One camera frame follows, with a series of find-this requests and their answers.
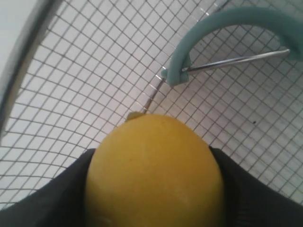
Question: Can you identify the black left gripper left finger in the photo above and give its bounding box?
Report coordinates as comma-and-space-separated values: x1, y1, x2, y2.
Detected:
0, 149, 95, 227

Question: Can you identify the yellow lemon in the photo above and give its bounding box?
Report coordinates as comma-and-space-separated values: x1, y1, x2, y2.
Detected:
85, 112, 227, 227

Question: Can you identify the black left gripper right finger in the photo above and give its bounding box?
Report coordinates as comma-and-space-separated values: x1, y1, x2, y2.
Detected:
210, 147, 303, 227

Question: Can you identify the oval wire mesh basket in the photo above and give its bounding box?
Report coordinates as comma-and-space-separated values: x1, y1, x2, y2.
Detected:
0, 0, 303, 209

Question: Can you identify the teal handled peeler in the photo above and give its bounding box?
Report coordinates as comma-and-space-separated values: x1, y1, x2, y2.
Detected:
161, 7, 303, 87

